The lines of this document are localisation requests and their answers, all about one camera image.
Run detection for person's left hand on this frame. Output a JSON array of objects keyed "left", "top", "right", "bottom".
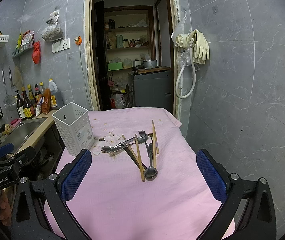
[{"left": 0, "top": 190, "right": 11, "bottom": 226}]

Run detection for large steel spoon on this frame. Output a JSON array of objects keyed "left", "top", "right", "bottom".
[{"left": 143, "top": 142, "right": 158, "bottom": 181}]

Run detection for dark soy sauce bottle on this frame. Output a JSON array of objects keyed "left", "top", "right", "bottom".
[{"left": 22, "top": 87, "right": 35, "bottom": 119}]

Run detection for wooden storage shelf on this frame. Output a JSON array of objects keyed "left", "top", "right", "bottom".
[{"left": 104, "top": 5, "right": 157, "bottom": 71}]

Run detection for cream rubber gloves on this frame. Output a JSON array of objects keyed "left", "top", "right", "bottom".
[{"left": 172, "top": 29, "right": 210, "bottom": 64}]

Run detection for white hose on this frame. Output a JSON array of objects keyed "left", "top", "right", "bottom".
[{"left": 174, "top": 38, "right": 197, "bottom": 100}]

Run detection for grey wall shelf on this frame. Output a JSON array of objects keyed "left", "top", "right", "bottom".
[{"left": 11, "top": 40, "right": 35, "bottom": 59}]

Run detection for small gold spoon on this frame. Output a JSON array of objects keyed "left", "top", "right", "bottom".
[{"left": 148, "top": 133, "right": 155, "bottom": 143}]

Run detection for steel fork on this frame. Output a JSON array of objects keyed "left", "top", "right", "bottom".
[{"left": 137, "top": 130, "right": 148, "bottom": 151}]

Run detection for hanging steel spatula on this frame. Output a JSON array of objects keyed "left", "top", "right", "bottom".
[{"left": 9, "top": 66, "right": 15, "bottom": 88}]

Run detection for steel strainer ladle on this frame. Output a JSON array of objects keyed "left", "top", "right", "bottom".
[{"left": 2, "top": 69, "right": 17, "bottom": 111}]

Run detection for pink tablecloth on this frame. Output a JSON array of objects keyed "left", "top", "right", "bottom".
[{"left": 67, "top": 107, "right": 221, "bottom": 239}]

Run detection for purple banded wooden chopstick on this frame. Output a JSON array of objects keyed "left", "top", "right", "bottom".
[{"left": 152, "top": 120, "right": 159, "bottom": 154}]

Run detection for green box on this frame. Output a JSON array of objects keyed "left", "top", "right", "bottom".
[{"left": 107, "top": 62, "right": 123, "bottom": 71}]

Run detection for white wall socket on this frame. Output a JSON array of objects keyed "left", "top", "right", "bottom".
[{"left": 51, "top": 38, "right": 70, "bottom": 53}]

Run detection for orange sauce pouch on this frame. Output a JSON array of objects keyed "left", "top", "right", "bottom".
[{"left": 41, "top": 88, "right": 51, "bottom": 114}]

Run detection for white perforated utensil holder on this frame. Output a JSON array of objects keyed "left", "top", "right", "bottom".
[{"left": 52, "top": 102, "right": 95, "bottom": 156}]

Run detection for large oil jug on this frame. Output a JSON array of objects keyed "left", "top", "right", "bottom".
[{"left": 49, "top": 79, "right": 64, "bottom": 110}]

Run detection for steel pot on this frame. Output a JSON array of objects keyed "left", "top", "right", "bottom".
[{"left": 143, "top": 60, "right": 158, "bottom": 69}]

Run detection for clear bag of dried goods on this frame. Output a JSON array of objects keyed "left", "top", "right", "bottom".
[{"left": 41, "top": 10, "right": 64, "bottom": 42}]

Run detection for red plastic bag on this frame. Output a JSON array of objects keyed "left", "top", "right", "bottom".
[{"left": 32, "top": 41, "right": 41, "bottom": 64}]

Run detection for steel sink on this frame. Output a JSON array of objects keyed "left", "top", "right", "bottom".
[{"left": 0, "top": 117, "right": 47, "bottom": 153}]

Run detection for grey cabinet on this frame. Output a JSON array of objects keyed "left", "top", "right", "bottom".
[{"left": 127, "top": 70, "right": 173, "bottom": 113}]

